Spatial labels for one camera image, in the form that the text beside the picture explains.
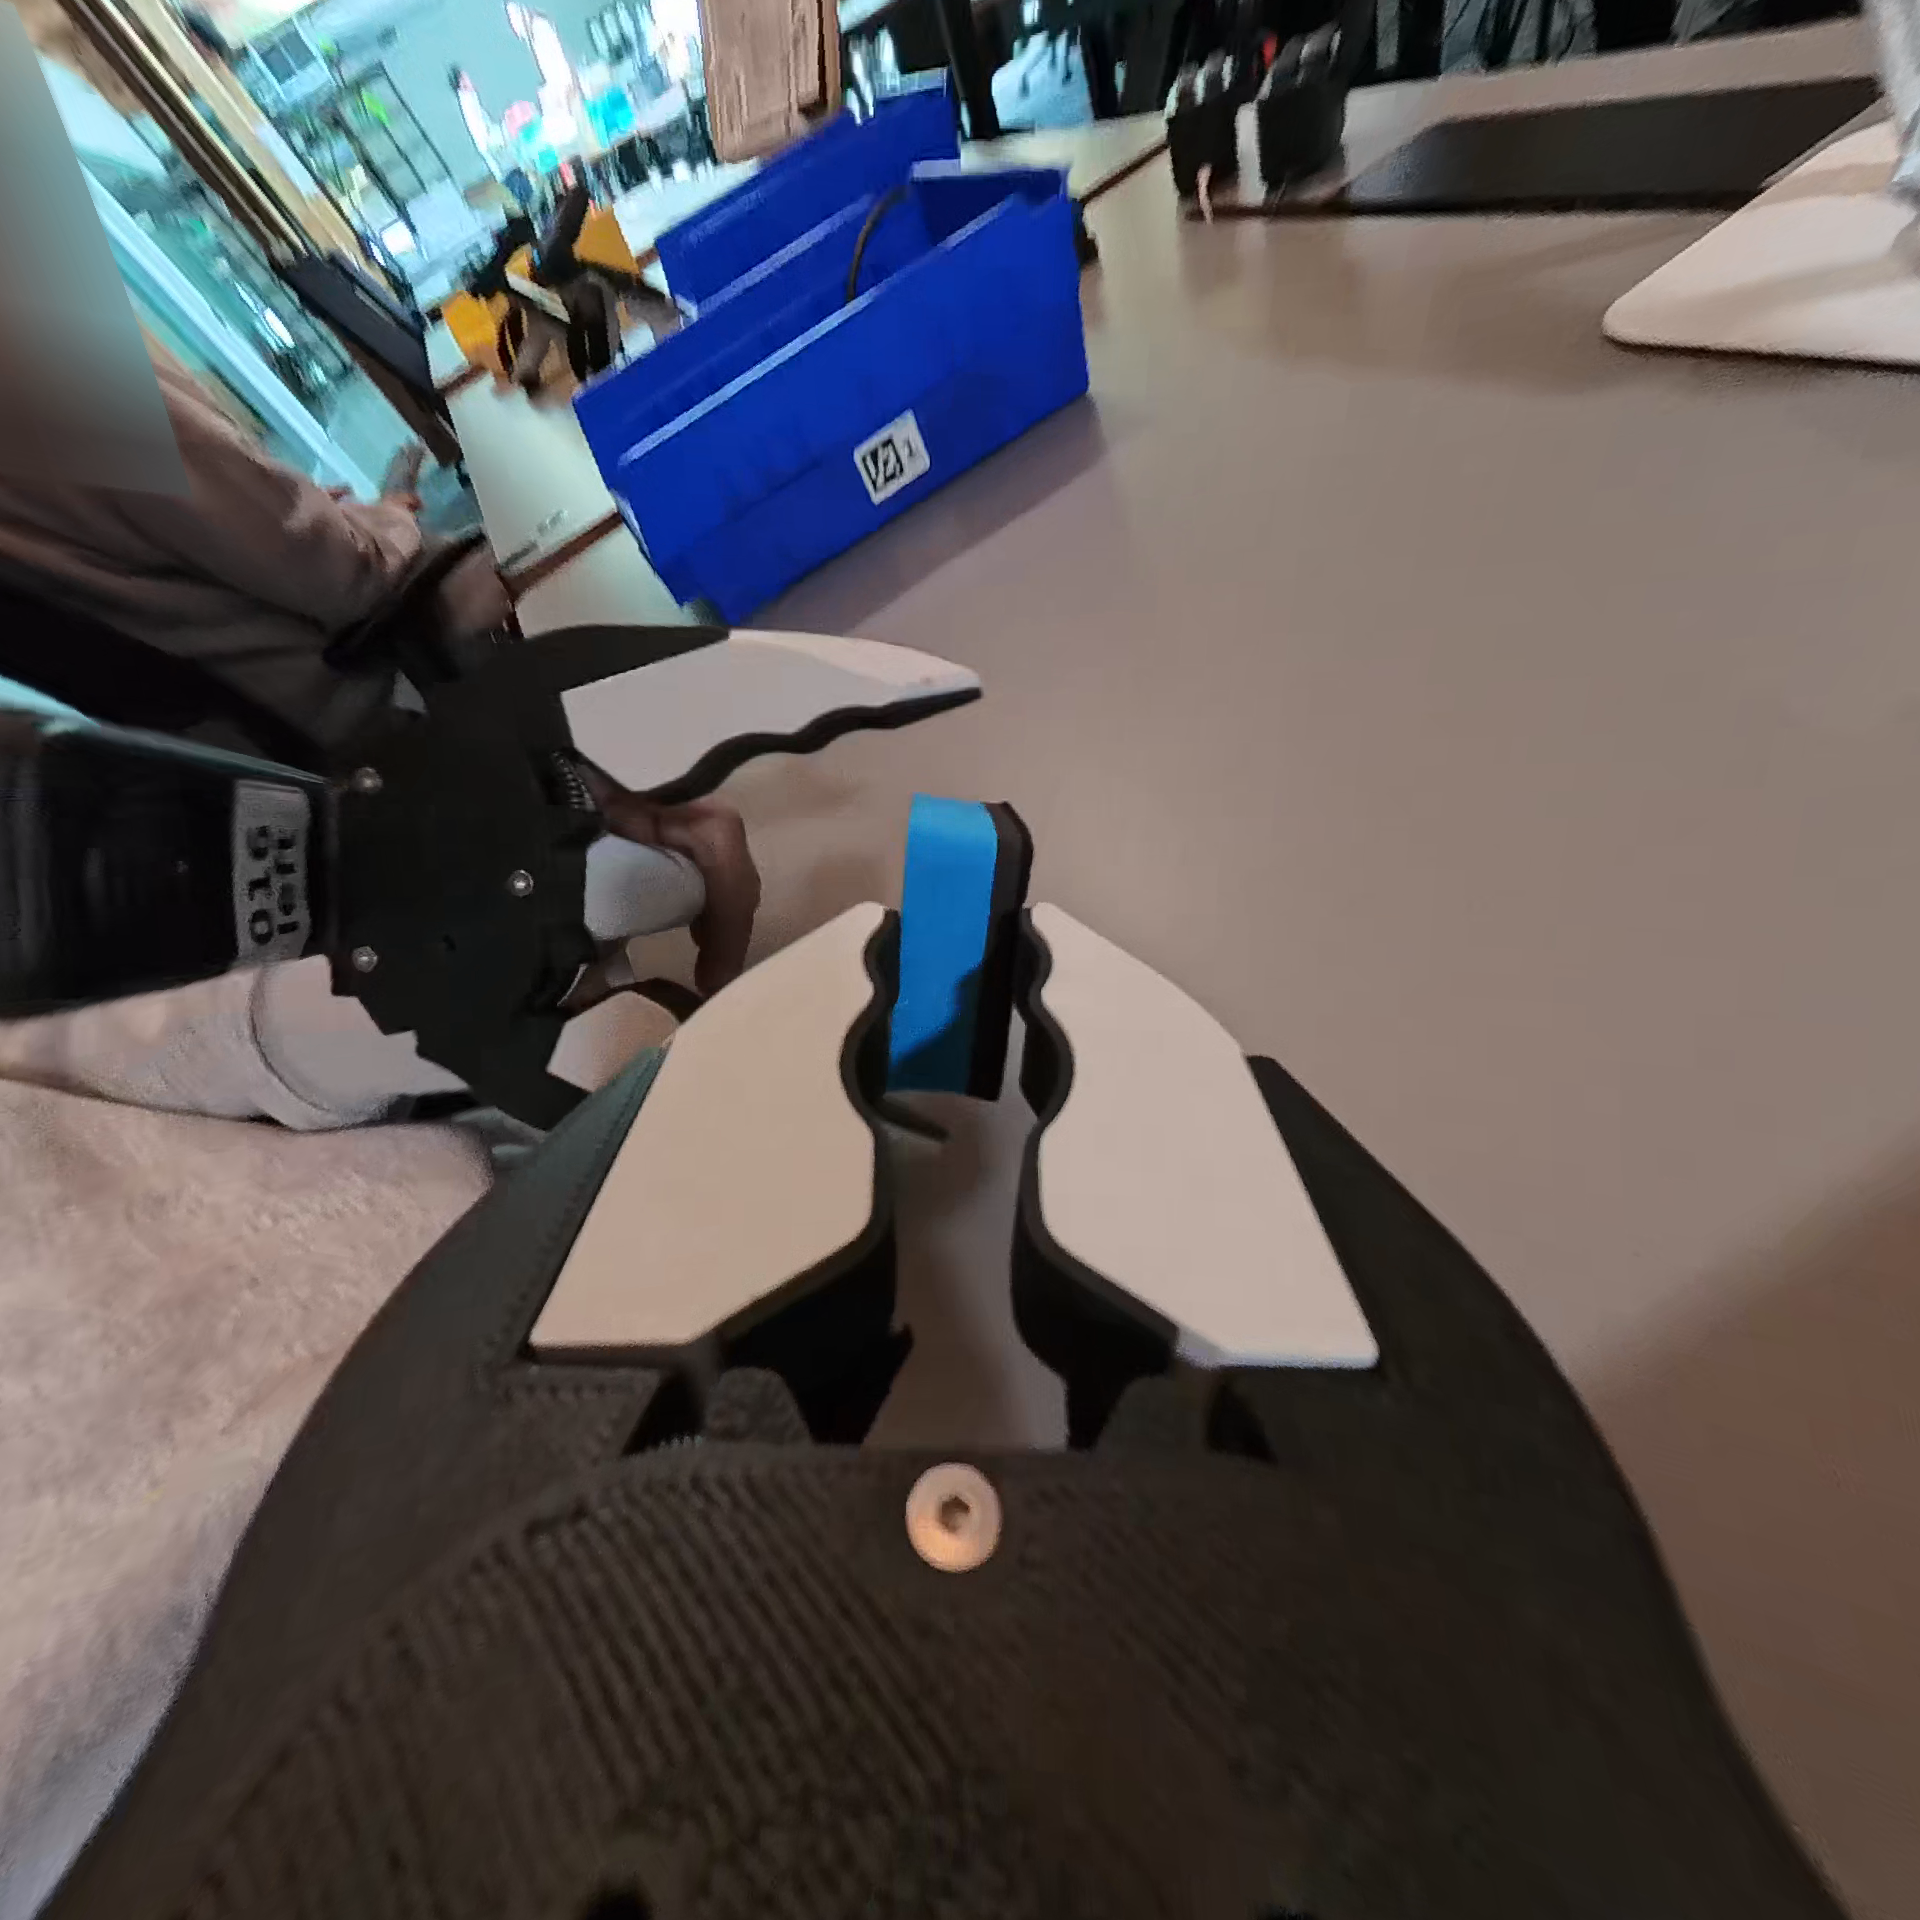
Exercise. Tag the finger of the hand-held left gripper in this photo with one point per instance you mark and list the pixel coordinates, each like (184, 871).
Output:
(750, 696)
(616, 1041)

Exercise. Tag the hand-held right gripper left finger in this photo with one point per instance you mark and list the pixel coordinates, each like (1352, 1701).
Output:
(720, 1187)

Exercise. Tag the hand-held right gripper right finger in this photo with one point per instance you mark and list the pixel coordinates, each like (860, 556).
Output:
(1186, 1199)

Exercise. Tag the blue plastic bin with sticker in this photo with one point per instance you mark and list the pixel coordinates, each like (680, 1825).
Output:
(750, 436)

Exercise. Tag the blue black whiteboard eraser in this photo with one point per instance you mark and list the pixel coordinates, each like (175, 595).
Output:
(946, 930)

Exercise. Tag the person's left forearm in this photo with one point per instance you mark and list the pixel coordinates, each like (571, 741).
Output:
(179, 1049)

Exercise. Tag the person's left hand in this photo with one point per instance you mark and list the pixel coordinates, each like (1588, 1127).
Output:
(728, 900)

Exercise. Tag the person's grey sweatshirt torso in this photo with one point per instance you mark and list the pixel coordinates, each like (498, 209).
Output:
(179, 1423)

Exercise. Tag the brown cardboard sign board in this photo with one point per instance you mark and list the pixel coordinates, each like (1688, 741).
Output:
(772, 77)

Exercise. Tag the black battery charger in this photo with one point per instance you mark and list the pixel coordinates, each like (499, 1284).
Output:
(1301, 98)
(1210, 128)

